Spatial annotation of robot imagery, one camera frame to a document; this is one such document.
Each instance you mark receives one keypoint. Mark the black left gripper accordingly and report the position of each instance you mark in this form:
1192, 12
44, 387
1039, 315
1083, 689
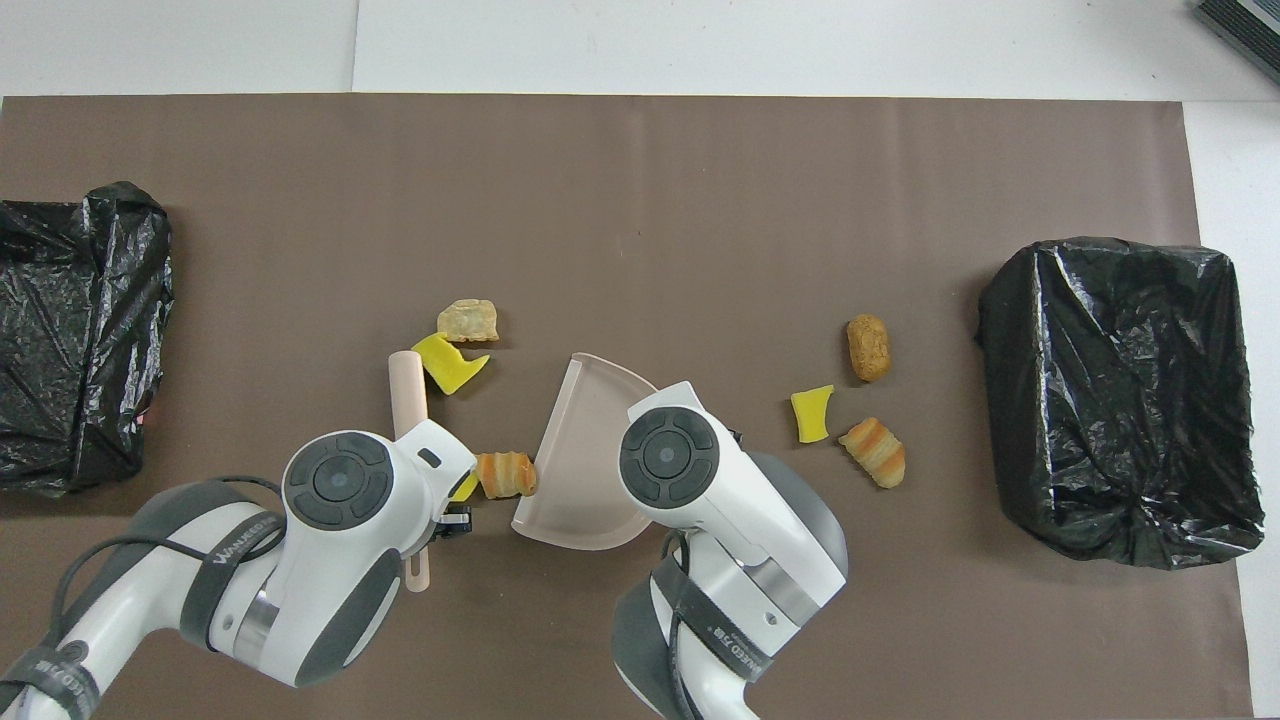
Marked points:
455, 525

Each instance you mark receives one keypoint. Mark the yellow green sponge block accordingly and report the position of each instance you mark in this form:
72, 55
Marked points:
464, 488

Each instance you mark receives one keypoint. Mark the striped bread slice toy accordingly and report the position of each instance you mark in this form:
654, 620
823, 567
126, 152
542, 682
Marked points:
505, 475

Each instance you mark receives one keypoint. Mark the pink plastic dustpan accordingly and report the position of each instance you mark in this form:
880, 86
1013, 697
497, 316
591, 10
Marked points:
575, 460

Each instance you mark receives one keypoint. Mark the beige brush with black bristles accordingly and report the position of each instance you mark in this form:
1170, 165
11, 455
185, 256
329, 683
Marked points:
408, 395

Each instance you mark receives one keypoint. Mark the notched yellow green sponge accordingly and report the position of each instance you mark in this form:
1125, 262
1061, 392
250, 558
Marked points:
448, 368

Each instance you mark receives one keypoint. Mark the pale bread chunk toy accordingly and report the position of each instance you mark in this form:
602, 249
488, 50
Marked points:
468, 321

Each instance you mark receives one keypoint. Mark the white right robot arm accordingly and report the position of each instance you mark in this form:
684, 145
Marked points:
720, 500

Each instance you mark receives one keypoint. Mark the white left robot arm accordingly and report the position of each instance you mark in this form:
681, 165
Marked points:
300, 600

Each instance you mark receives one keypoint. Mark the bin with black trash bag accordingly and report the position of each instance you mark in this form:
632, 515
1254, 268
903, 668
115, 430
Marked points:
70, 330
1120, 400

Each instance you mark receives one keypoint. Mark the small yellow sponge piece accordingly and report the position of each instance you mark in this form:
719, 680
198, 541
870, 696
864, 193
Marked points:
812, 415

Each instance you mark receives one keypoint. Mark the brown paper table mat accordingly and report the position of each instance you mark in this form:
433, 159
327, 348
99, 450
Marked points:
640, 200

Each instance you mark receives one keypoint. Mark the striped croissant toy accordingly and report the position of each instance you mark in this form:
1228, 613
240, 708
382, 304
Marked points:
875, 453

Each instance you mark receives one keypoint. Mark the brown fried nugget toy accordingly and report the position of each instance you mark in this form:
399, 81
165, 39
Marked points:
868, 348

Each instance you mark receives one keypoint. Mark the dark grey ribbed device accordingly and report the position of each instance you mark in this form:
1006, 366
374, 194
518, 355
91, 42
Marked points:
1245, 30

